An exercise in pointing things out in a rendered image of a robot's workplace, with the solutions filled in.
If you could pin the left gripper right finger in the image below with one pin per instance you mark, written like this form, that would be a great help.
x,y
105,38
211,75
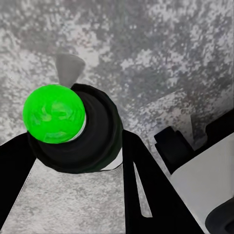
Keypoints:
x,y
170,214

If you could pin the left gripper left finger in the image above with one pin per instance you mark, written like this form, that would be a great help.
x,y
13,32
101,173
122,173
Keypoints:
x,y
16,161

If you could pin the insectifuge atomizer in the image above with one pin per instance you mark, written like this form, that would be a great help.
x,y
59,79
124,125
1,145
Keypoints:
x,y
73,128

